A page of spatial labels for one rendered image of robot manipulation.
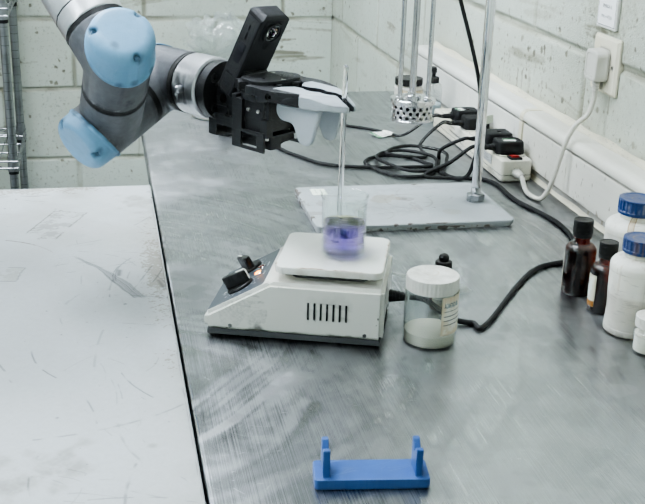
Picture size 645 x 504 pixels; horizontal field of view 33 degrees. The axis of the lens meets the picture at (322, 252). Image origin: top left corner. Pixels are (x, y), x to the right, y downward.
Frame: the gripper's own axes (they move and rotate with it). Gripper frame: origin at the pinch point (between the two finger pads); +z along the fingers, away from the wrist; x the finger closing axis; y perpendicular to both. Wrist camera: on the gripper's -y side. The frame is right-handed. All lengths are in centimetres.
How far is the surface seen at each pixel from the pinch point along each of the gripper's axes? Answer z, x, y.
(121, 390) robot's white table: -3.1, 28.4, 26.1
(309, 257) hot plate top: -0.4, 4.1, 17.2
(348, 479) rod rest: 25.0, 26.0, 24.8
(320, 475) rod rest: 22.9, 27.2, 24.8
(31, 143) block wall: -224, -104, 68
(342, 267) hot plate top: 4.3, 3.8, 17.2
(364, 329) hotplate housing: 7.5, 3.5, 23.6
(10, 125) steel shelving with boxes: -191, -76, 51
